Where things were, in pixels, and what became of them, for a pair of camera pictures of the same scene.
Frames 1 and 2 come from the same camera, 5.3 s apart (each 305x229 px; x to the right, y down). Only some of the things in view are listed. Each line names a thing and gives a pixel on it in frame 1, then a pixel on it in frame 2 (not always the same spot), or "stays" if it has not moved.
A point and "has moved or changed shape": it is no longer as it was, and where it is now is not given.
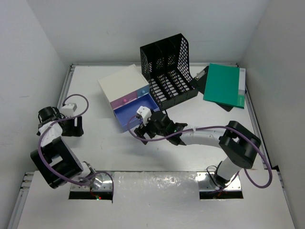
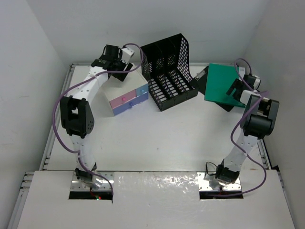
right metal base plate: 206,182 stays
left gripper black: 75,131 -> 123,65
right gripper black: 139,131 -> 235,85
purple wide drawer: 125,112 has moved or changed shape
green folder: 225,85 stays
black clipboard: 201,78 stays
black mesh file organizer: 166,62 stays
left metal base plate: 102,182 stays
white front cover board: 158,200 stays
